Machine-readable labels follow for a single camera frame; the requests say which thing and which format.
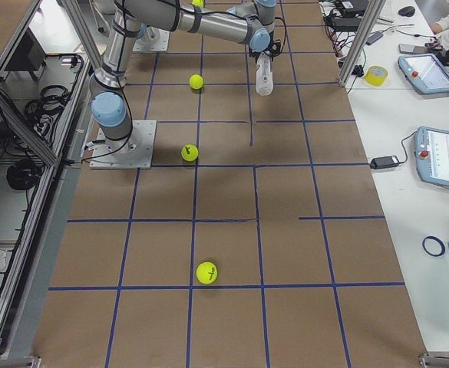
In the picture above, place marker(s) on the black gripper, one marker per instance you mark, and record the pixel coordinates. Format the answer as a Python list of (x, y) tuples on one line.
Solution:
[(258, 52)]

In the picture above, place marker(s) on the clear tennis ball can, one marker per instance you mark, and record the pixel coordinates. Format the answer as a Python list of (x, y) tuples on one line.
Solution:
[(264, 75)]

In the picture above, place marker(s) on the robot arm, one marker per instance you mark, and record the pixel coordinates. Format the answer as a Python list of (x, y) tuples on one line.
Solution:
[(250, 23)]

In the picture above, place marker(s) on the centre tennis ball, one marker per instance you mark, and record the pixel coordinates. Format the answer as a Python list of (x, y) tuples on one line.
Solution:
[(196, 82)]

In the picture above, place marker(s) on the tennis ball far left corner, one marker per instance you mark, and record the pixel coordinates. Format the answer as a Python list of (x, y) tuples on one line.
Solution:
[(199, 3)]

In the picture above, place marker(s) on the tennis ball right side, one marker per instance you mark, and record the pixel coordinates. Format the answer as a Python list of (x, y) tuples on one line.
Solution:
[(189, 153)]

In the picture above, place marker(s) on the near foreground tennis ball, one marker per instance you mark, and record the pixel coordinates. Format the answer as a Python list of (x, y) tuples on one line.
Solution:
[(206, 272)]

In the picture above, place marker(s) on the yellow tape roll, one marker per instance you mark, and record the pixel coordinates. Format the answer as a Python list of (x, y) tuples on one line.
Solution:
[(376, 75)]

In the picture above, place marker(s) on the black smartphone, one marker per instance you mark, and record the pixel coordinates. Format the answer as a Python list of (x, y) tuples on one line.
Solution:
[(412, 49)]

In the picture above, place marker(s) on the blue teach pendant far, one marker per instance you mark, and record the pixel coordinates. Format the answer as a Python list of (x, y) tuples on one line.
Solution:
[(425, 73)]

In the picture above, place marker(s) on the blue teach pendant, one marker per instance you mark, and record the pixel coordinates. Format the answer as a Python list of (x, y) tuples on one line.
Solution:
[(425, 73), (431, 151)]

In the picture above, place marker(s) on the black power adapter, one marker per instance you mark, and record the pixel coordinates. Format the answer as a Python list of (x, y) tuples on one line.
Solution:
[(384, 162)]

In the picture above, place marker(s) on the blue teach pendant near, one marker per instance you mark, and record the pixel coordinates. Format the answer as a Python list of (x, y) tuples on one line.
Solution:
[(431, 151)]

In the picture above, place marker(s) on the aluminium frame post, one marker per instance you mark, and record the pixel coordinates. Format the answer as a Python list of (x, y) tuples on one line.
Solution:
[(368, 21)]

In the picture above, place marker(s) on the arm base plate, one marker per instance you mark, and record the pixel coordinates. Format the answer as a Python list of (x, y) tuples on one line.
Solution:
[(136, 153)]

